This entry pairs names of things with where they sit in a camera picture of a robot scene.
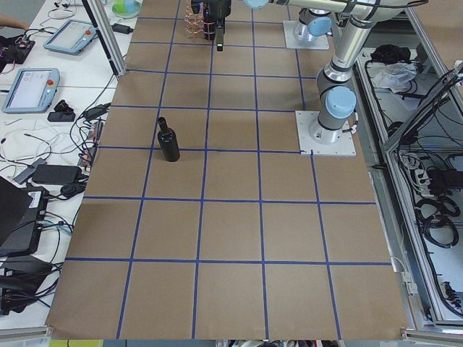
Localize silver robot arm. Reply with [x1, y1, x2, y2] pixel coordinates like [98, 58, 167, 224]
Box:
[244, 1, 412, 57]
[309, 1, 427, 145]

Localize black power adapter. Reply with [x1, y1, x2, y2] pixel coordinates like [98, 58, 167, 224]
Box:
[111, 23, 133, 35]

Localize blue teach pendant far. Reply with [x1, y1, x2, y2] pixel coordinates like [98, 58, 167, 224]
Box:
[43, 20, 96, 55]

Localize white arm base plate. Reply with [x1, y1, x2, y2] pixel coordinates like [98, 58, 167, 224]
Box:
[295, 111, 356, 157]
[283, 18, 331, 51]

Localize black laptop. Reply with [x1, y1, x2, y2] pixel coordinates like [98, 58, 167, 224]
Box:
[1, 178, 48, 257]

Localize copper wire wine rack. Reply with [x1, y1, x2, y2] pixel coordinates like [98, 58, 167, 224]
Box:
[184, 0, 203, 38]

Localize blue teach pendant near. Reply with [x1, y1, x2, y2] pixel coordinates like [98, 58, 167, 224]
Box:
[2, 68, 60, 114]

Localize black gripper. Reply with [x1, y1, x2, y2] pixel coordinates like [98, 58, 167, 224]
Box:
[206, 0, 232, 51]

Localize black power brick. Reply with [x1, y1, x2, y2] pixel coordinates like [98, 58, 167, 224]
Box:
[32, 164, 81, 185]

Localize blue teach pendant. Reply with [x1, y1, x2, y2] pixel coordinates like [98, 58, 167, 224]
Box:
[43, 20, 96, 55]
[2, 68, 60, 114]

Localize wine bottle in rack right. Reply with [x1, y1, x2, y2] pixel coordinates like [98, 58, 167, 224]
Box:
[203, 1, 216, 42]

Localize aluminium frame post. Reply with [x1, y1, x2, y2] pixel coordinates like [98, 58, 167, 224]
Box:
[82, 0, 127, 77]

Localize dark glass wine bottle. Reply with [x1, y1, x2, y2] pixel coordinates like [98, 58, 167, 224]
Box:
[157, 117, 180, 162]

